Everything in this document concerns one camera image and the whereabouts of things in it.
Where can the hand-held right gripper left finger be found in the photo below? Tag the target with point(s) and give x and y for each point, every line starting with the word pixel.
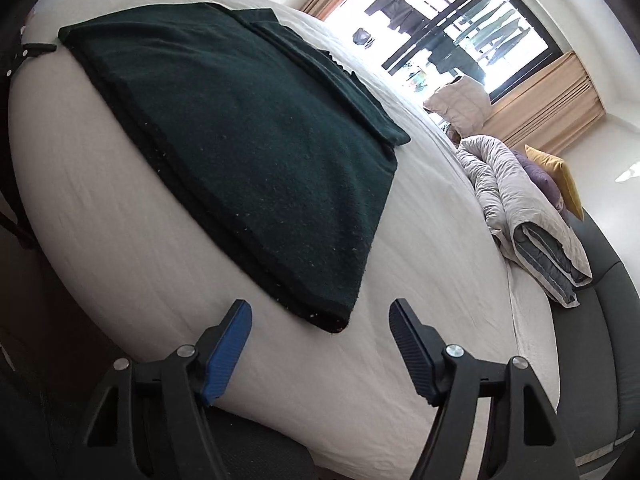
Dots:
pixel 227 355

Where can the yellow pillow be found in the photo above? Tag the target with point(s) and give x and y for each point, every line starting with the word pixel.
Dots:
pixel 562 180

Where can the purple pillow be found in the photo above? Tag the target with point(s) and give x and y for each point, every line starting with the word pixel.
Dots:
pixel 537 177

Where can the green potted plant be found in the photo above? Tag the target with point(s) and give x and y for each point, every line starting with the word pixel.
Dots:
pixel 417 79

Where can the grey upholstered headboard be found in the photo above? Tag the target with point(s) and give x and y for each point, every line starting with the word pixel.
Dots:
pixel 610 310

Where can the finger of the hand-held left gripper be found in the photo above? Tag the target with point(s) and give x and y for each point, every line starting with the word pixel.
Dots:
pixel 40 50

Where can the folded grey white duvet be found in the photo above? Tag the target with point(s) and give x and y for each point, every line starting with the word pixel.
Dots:
pixel 505 195

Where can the white padded jacket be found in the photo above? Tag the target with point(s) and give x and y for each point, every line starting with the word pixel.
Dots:
pixel 460 102

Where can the dark green sweater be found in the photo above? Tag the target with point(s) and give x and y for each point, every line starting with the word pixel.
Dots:
pixel 225 160

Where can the round white bed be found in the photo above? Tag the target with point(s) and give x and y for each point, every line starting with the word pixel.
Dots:
pixel 125 270

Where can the black framed balcony door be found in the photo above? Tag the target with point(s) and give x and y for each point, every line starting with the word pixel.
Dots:
pixel 545 35

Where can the row of hanging dark clothes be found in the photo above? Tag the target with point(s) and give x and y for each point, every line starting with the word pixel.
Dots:
pixel 400 12

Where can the hanging grey clothes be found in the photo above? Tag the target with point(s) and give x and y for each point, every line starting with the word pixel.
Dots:
pixel 500 25

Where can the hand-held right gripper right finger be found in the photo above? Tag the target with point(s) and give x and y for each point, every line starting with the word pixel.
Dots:
pixel 412 347

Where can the small hanging dark garment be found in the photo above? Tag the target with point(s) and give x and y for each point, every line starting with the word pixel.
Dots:
pixel 361 36

